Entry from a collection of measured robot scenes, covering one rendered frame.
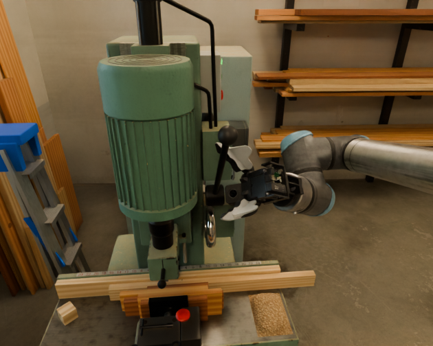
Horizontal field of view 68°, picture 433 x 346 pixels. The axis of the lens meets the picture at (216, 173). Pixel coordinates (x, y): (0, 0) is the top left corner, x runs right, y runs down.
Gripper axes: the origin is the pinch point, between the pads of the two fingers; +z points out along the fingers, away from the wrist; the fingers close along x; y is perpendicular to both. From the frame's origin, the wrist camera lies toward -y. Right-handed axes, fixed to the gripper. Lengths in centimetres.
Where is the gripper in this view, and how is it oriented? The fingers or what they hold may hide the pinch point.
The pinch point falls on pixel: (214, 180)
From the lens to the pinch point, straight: 61.5
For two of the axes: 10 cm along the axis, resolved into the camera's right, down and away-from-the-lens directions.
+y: 6.9, -2.7, -6.7
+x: 0.7, 9.5, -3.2
